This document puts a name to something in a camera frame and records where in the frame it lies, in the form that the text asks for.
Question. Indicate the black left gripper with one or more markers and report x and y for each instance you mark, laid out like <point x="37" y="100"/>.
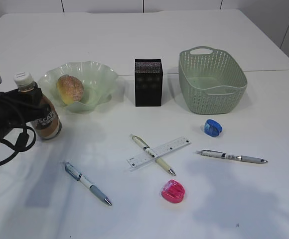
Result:
<point x="19" y="108"/>

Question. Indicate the white pen grey grip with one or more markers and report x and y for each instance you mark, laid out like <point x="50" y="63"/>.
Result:
<point x="78" y="176"/>

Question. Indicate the white grey pen right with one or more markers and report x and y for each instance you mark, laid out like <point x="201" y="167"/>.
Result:
<point x="222" y="155"/>

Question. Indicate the blue pencil sharpener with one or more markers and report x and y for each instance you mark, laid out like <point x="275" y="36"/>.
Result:
<point x="212" y="128"/>

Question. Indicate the green plastic woven basket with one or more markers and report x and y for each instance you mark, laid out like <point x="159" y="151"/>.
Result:
<point x="211" y="80"/>

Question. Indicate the cream barrel pen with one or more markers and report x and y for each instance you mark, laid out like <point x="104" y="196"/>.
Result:
<point x="152" y="154"/>

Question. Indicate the black mesh pen holder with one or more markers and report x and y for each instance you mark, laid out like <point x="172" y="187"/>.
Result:
<point x="148" y="82"/>

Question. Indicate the brown Nescafe coffee bottle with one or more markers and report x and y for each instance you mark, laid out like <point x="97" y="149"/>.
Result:
<point x="49" y="125"/>

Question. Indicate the clear plastic ruler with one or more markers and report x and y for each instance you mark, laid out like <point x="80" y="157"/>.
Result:
<point x="143" y="158"/>

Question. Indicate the pink pencil sharpener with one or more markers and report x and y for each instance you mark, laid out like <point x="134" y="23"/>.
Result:
<point x="173" y="192"/>

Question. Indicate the green glass ruffled plate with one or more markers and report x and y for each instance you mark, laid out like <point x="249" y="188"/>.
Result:
<point x="98" y="80"/>

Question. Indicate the golden bread roll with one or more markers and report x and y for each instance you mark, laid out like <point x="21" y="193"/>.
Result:
<point x="70" y="89"/>

